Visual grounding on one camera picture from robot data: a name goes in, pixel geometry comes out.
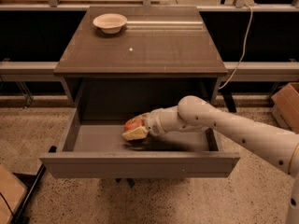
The metal rail frame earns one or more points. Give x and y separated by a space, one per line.
256 43

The wooden board lower left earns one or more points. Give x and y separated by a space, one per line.
12 192

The open grey top drawer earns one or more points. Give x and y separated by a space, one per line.
95 149

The white paper bowl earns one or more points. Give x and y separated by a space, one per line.
110 23

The cardboard box right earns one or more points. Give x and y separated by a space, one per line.
287 101

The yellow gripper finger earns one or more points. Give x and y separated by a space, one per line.
136 133
141 116

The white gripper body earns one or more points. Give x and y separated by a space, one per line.
153 122

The red apple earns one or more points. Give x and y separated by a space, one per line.
133 123

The black metal stand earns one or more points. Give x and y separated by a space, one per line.
31 183

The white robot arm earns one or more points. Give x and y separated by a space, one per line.
277 146

